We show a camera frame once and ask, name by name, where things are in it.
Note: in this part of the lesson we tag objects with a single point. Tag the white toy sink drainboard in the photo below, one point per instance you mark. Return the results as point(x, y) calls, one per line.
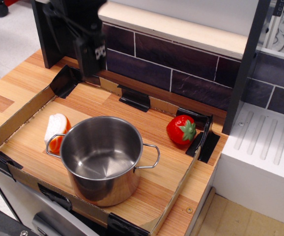
point(250, 171)

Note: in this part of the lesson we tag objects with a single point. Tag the black caster wheel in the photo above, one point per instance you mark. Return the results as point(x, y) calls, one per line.
point(3, 9)

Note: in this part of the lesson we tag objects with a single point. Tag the cardboard fence with black tape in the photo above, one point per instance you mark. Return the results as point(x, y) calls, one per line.
point(174, 177)

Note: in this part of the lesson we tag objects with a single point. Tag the orange white toy sushi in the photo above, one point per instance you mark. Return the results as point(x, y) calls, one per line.
point(57, 124)

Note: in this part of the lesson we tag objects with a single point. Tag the light wooden shelf board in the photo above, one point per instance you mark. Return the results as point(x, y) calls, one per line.
point(174, 30)

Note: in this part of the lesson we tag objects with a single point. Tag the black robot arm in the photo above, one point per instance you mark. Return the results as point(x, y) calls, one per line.
point(54, 11)

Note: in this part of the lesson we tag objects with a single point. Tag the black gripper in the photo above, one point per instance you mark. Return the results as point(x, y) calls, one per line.
point(84, 25)

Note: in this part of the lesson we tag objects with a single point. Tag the red toy strawberry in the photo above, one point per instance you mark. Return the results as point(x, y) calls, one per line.
point(181, 129)

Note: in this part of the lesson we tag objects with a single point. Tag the stainless steel pot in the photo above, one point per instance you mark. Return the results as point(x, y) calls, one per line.
point(102, 155)

